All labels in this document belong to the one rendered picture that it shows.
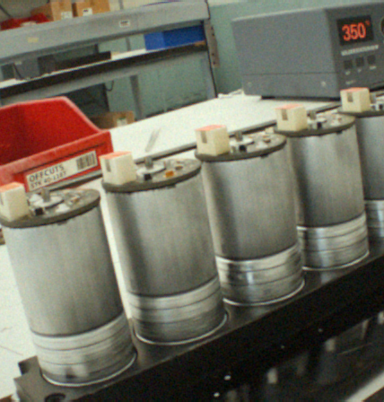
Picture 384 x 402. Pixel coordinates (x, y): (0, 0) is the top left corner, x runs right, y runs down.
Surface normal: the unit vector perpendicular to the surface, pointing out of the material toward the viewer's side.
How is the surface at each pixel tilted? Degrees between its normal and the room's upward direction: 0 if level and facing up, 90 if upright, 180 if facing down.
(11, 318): 0
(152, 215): 90
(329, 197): 90
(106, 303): 90
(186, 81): 90
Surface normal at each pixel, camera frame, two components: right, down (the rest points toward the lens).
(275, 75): -0.81, 0.28
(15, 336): -0.17, -0.95
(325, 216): -0.14, 0.28
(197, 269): 0.66, 0.08
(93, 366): 0.36, 0.18
